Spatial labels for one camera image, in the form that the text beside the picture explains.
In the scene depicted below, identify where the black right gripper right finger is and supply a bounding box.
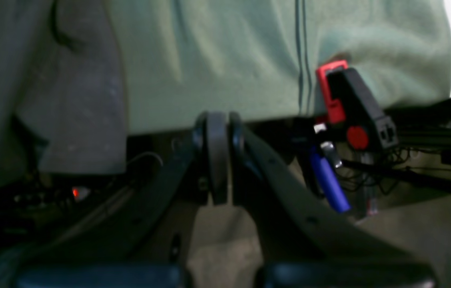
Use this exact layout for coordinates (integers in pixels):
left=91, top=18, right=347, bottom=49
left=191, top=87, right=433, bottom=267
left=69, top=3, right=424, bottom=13
left=229, top=112, right=438, bottom=288

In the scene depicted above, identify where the green table cloth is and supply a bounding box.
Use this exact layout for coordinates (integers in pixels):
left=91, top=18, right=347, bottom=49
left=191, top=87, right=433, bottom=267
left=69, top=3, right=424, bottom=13
left=103, top=0, right=451, bottom=140

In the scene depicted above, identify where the red black left clamp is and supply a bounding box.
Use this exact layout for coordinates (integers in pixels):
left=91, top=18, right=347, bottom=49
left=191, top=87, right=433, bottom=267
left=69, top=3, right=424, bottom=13
left=315, top=60, right=399, bottom=152

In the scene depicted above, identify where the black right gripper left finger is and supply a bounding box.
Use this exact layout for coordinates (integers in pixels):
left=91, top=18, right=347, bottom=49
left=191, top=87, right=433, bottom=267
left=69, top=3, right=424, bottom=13
left=10, top=112, right=210, bottom=288

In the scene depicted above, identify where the grey t-shirt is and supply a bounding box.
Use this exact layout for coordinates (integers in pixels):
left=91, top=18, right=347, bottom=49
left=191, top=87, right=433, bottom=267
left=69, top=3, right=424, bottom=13
left=0, top=0, right=127, bottom=182

